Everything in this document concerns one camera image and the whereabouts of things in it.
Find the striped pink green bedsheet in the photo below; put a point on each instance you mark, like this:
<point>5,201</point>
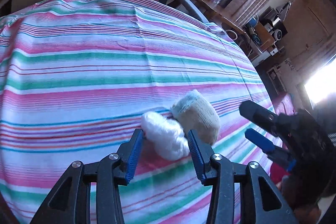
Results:
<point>77,75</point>

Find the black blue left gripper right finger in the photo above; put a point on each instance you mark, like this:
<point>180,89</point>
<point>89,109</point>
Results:
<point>260,199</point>

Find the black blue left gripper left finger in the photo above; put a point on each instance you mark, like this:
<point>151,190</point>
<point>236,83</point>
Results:
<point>69,200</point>

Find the beige sock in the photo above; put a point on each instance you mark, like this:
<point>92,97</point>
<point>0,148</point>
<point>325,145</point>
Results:
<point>194,112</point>

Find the cardboard box with clutter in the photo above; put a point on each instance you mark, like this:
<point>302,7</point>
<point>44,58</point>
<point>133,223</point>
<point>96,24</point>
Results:
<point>266,30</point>

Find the wooden side desk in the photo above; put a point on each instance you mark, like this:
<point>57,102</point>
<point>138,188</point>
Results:
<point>216,12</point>

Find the white plastic bundle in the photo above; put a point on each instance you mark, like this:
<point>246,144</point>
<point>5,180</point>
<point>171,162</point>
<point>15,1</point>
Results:
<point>167,136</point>

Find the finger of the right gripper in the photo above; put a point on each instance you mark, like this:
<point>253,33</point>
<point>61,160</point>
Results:
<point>276,154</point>
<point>259,116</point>

